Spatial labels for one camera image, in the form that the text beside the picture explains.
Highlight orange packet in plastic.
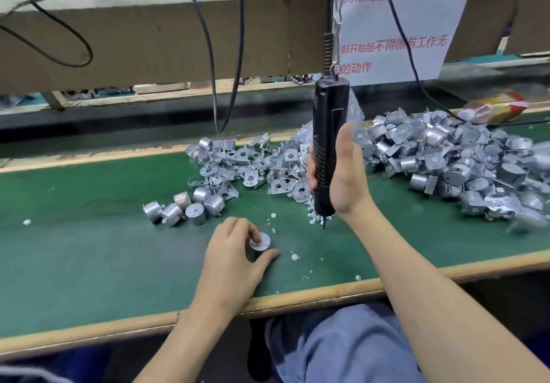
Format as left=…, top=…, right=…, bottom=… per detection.
left=455, top=92, right=529, bottom=126

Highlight person's right hand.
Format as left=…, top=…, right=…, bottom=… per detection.
left=305, top=122, right=379, bottom=223

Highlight small clear plastic bag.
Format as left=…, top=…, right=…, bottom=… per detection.
left=296, top=86, right=366, bottom=143

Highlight black hanging cable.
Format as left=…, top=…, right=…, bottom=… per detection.
left=179, top=0, right=218, bottom=134
left=219, top=0, right=246, bottom=134

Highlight pile of assembled motors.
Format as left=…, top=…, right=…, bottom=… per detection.
left=361, top=107, right=550, bottom=233

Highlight person's right forearm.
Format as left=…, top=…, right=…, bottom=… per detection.
left=348, top=202, right=550, bottom=383

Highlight white paper sign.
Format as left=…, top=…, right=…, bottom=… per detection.
left=333, top=0, right=478, bottom=87

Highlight pile of silver motors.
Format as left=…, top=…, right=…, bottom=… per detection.
left=142, top=185, right=229, bottom=227

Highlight black electric screwdriver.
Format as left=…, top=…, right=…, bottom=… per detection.
left=311, top=0, right=352, bottom=227

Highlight grey blue trousers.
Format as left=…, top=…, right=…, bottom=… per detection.
left=265, top=303, right=426, bottom=383

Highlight silver round motor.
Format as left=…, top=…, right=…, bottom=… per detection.
left=248, top=231, right=273, bottom=252

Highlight black looped cable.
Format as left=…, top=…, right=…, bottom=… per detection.
left=0, top=0, right=94, bottom=68

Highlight green bench mat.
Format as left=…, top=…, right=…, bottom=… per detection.
left=0, top=121, right=550, bottom=338

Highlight person's left hand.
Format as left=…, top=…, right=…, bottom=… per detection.
left=191, top=217, right=280, bottom=318

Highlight pile of metal brackets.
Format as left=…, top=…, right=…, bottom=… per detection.
left=184, top=129, right=312, bottom=203

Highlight brown back panel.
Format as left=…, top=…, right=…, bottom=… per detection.
left=0, top=0, right=550, bottom=94

